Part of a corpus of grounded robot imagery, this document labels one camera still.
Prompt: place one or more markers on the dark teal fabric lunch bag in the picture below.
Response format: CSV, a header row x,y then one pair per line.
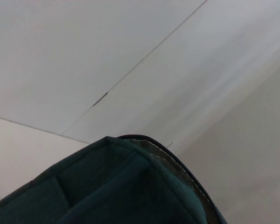
x,y
107,186

